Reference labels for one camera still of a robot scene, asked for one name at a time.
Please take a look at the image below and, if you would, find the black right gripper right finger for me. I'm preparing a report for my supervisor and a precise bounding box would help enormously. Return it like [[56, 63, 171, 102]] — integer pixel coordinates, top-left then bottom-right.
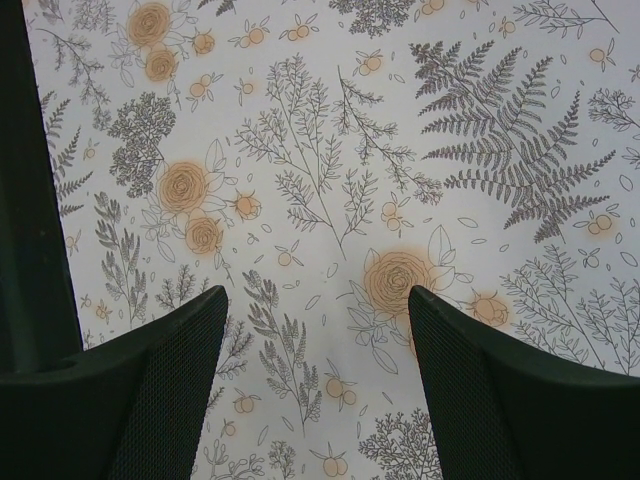
[[408, 286, 639, 479]]

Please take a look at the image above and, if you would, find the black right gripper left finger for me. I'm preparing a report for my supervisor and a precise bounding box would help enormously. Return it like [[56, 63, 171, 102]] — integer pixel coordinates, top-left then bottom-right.
[[1, 285, 228, 479]]

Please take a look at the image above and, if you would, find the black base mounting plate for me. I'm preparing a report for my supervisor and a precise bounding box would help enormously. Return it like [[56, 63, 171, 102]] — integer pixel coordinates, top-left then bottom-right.
[[1, 1, 82, 374]]

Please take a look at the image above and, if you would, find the floral tablecloth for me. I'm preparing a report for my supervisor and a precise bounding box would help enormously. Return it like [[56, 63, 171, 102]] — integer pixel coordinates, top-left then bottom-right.
[[23, 1, 639, 479]]

